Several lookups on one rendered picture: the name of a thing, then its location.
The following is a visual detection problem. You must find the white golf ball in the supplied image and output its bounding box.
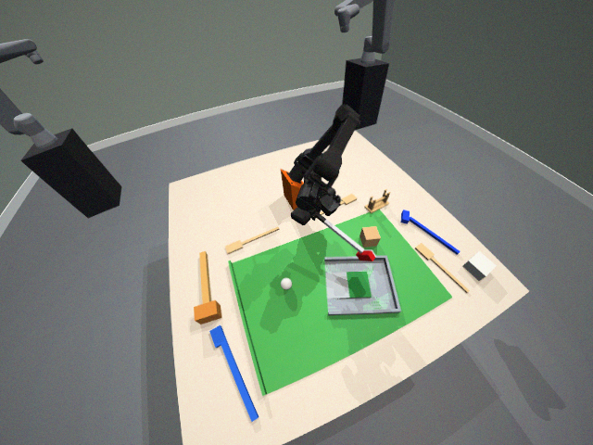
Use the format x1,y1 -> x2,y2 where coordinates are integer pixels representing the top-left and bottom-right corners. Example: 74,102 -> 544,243
281,278 -> 292,290

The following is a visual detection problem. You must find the green flat mat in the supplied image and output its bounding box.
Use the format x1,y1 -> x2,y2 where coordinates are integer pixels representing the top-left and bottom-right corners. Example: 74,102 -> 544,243
232,209 -> 452,394

